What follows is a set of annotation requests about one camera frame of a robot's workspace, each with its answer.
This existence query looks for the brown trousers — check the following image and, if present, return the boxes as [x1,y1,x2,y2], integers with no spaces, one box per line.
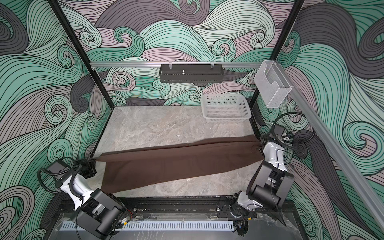
[95,135,264,193]

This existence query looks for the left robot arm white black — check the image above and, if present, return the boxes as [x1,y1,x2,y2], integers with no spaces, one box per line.
[37,157,132,240]

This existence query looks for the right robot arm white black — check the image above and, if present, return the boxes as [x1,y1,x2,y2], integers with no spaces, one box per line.
[230,124,295,218]

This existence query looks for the white plastic laundry basket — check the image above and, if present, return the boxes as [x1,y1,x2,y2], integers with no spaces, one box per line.
[201,93,252,124]

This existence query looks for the black perforated metal tray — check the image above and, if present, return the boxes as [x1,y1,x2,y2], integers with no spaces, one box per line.
[159,65,224,84]

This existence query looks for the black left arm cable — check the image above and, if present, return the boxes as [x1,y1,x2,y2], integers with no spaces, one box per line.
[37,157,83,199]

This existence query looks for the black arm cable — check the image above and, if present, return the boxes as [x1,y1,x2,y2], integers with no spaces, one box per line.
[37,157,83,199]
[269,111,316,154]

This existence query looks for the black frame post right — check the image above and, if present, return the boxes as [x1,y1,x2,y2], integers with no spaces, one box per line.
[250,0,305,105]

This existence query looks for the black frame post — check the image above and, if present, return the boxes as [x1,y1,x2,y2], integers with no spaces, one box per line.
[48,0,115,110]
[250,0,305,105]

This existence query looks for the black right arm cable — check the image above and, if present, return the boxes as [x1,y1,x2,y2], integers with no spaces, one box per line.
[269,111,316,154]

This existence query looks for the clear acrylic wall holder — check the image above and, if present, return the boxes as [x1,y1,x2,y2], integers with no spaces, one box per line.
[254,61,292,109]

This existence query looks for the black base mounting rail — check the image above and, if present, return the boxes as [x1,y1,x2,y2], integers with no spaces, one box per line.
[121,195,245,218]

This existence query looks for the white slotted cable duct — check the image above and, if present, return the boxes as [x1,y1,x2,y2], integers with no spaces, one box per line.
[59,220,235,232]

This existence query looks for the aluminium rail back wall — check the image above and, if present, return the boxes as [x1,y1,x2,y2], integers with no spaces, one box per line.
[90,61,262,69]

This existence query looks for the aluminium rail wall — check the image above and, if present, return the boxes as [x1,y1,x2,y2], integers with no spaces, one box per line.
[90,61,262,69]
[276,63,384,230]

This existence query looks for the aluminium rail right wall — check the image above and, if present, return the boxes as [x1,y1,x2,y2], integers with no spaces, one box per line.
[276,63,384,230]

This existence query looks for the black frame post left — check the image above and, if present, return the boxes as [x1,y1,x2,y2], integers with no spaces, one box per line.
[48,0,115,110]

